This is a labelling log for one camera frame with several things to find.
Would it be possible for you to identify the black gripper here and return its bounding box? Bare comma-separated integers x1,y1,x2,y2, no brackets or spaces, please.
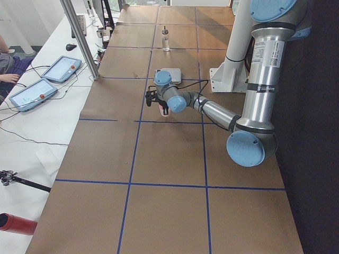
155,94,169,116

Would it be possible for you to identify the pink plastic cup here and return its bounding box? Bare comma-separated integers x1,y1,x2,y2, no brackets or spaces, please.
159,104,171,117

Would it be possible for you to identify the clear glass sauce bottle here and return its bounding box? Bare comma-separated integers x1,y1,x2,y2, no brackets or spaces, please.
162,26,170,51

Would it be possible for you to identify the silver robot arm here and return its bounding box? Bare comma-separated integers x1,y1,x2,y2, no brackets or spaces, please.
145,1,313,167

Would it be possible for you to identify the silver digital kitchen scale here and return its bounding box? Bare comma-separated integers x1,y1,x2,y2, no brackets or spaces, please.
154,68,182,84

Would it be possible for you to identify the blue teach pendant far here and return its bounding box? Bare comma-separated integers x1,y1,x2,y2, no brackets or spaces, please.
41,56,82,84

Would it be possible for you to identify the blue teach pendant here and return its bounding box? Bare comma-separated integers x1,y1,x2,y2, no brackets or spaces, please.
41,56,82,84
9,78,58,112

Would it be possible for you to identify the black computer mouse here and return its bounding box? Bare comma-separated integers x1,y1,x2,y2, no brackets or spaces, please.
65,43,77,51

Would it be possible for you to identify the black keyboard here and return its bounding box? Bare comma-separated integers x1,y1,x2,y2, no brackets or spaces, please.
76,15,87,36

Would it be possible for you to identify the blue teach pendant near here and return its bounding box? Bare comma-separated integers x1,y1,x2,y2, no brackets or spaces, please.
9,78,58,112

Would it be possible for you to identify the seated person grey shirt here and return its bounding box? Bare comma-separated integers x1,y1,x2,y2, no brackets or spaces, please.
1,37,33,103

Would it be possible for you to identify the black tripod rod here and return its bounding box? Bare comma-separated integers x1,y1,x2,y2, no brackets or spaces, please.
1,170,51,193

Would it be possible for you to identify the red cylinder tube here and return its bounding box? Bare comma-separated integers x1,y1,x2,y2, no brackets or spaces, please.
1,213,38,235

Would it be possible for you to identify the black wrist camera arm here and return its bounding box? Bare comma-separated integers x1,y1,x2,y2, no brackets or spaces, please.
145,85,158,107

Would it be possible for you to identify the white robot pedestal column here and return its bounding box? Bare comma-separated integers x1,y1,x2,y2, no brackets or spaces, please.
210,0,253,93

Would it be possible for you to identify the aluminium frame post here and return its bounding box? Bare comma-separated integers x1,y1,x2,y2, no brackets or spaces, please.
60,0,99,80

